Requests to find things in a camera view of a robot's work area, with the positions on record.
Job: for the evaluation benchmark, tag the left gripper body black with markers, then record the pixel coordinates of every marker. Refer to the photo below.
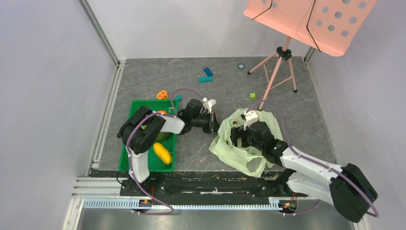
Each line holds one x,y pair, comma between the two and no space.
208,120

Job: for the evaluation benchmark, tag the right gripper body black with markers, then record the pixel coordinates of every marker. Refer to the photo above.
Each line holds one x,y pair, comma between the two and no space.
237,136

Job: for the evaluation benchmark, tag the pale green plastic bag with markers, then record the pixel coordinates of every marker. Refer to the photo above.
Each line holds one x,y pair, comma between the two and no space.
249,161

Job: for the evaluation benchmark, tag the dark green fake avocado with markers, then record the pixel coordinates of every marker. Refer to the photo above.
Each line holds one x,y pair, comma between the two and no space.
162,136

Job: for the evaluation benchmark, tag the yellow fake fruit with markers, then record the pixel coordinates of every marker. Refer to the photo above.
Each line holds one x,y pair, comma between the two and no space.
163,154

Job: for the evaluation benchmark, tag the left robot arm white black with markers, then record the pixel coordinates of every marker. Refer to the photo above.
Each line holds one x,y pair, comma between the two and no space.
141,130

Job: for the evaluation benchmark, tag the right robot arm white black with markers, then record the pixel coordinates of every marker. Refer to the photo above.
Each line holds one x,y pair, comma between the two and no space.
345,188

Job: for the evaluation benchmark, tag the green plastic tray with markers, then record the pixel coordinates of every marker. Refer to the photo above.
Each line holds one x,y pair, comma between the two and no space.
168,141

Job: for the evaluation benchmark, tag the teal rectangular block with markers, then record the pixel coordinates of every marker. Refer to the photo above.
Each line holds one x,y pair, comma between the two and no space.
205,79

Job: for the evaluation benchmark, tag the blue lego brick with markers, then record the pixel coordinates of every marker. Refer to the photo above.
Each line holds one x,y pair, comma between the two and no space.
208,72

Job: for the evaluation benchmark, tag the orange yellow round toy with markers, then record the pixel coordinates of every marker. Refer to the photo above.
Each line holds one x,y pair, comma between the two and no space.
162,95

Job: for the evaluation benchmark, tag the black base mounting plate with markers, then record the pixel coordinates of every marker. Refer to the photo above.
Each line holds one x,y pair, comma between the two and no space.
216,188

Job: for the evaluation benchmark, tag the pink music stand desk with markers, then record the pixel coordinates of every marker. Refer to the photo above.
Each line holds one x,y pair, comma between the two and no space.
326,25

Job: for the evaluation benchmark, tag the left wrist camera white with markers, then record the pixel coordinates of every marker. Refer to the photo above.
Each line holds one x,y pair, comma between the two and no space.
208,104

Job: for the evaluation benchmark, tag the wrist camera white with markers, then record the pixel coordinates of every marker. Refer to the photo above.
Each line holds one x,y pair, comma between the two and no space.
250,117
208,104

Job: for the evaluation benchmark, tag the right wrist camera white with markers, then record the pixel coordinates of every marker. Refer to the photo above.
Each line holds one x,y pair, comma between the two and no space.
250,117

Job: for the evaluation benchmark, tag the white cable duct strip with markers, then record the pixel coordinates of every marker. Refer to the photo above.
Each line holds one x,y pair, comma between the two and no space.
139,204

